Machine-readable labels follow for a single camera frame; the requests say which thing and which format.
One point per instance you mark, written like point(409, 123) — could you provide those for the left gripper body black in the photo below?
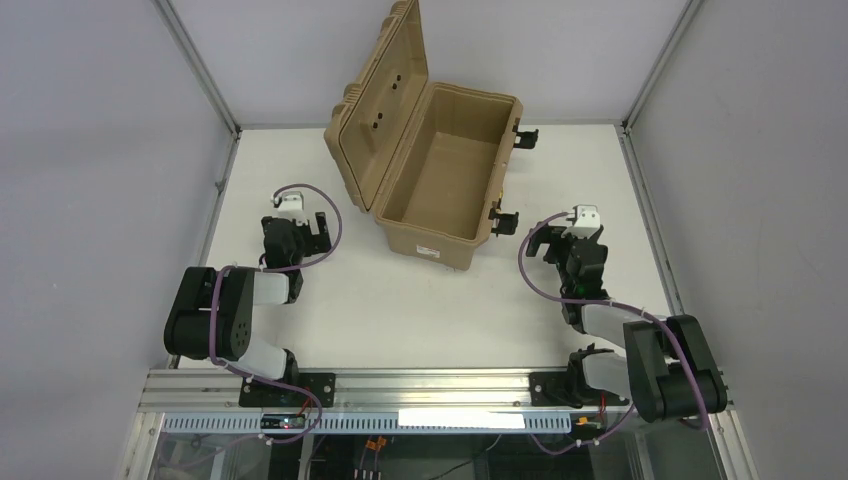
point(313, 235)

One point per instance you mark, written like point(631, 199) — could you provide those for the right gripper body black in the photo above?
point(565, 247)

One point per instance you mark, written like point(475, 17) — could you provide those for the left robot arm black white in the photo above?
point(211, 317)

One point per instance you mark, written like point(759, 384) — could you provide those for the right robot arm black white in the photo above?
point(663, 365)

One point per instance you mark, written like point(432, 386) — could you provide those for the black front toolbox latch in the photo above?
point(503, 223)

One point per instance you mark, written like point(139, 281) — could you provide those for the black toolbox latch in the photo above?
point(524, 139)
point(503, 223)

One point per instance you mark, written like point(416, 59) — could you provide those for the black rear toolbox latch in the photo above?
point(524, 139)

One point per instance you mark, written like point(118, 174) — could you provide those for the tan plastic toolbox with lid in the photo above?
point(426, 159)

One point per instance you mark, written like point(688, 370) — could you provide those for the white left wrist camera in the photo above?
point(290, 206)

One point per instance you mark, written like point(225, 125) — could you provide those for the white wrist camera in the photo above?
point(290, 206)
point(586, 221)

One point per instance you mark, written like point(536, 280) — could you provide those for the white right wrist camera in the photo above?
point(586, 221)

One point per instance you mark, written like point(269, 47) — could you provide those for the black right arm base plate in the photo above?
point(561, 388)

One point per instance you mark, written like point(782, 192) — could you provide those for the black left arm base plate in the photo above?
point(287, 391)

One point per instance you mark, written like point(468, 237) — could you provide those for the aluminium front rail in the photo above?
point(355, 390)

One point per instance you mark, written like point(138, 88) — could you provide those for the white slotted cable duct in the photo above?
point(406, 421)

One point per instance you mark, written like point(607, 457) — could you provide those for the aluminium frame post left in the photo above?
point(198, 67)

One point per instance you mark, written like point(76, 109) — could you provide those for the aluminium frame post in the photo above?
point(198, 67)
point(682, 24)

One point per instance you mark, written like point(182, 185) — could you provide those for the aluminium frame post right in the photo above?
point(682, 24)

